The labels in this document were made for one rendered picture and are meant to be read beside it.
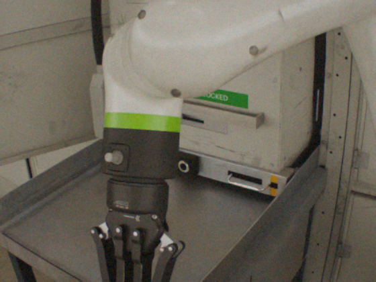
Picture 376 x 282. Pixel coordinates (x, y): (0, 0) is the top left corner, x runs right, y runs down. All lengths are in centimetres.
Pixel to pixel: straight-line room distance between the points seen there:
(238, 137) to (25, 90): 67
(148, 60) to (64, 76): 104
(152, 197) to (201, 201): 60
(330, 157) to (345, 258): 33
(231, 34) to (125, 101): 17
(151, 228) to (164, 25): 25
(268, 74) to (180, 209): 37
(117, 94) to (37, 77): 90
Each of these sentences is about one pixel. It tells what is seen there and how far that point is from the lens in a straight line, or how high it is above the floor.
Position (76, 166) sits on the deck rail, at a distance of 127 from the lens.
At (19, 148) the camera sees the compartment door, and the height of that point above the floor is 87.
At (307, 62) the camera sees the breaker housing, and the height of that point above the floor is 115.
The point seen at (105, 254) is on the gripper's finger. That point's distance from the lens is 59.
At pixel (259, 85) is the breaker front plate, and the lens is 102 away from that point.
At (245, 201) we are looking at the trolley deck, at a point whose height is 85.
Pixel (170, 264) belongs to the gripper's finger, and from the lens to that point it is 55.
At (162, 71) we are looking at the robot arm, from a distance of 40.
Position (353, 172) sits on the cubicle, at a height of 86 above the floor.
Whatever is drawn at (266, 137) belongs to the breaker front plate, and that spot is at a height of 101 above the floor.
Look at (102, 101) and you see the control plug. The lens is 116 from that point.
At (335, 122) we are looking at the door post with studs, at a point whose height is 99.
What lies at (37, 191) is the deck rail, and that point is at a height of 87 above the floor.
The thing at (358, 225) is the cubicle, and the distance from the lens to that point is 132.
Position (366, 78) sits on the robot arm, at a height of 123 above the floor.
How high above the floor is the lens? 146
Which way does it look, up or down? 26 degrees down
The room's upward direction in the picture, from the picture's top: 3 degrees counter-clockwise
